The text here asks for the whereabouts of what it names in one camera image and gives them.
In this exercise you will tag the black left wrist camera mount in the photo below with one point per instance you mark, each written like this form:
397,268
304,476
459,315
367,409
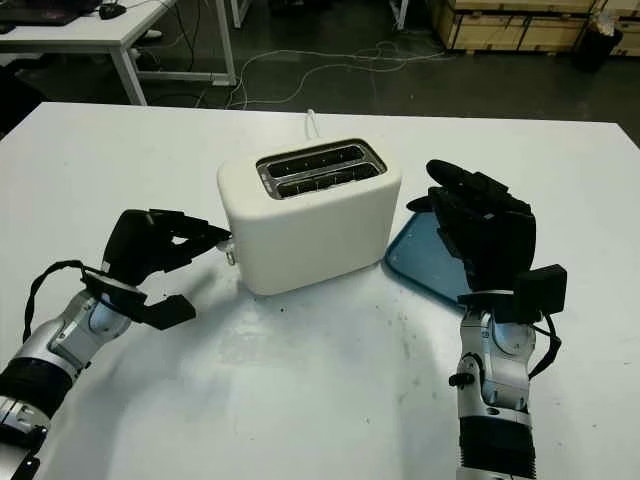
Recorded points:
165,310

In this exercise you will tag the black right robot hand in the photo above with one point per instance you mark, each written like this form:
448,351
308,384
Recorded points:
495,235

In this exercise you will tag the white two-slot toaster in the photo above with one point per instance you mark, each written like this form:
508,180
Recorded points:
310,240

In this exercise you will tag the black waste bin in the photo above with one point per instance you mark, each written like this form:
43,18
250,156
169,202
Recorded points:
600,45

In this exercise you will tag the blue plastic tray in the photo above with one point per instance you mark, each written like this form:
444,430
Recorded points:
425,270

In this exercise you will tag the black computer mouse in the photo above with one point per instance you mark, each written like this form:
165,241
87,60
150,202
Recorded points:
111,10

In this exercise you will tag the white office desk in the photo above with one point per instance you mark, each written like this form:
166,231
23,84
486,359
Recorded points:
100,37
240,12

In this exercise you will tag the black laptop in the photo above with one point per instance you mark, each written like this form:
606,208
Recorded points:
45,10

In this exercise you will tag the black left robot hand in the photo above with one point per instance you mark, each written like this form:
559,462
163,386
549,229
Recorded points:
135,240

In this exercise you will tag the wooden crates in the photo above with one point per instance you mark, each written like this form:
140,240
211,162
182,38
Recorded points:
525,25

